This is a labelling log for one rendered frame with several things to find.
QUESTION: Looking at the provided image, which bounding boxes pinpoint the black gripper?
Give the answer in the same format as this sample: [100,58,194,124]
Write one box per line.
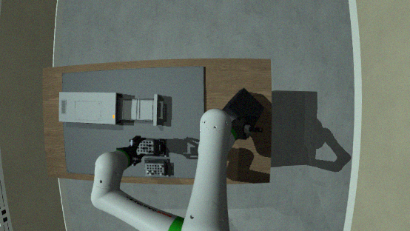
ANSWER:
[128,135,146,166]

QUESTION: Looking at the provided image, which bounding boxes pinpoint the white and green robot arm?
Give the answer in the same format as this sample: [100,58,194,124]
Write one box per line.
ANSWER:
[91,108,263,231]

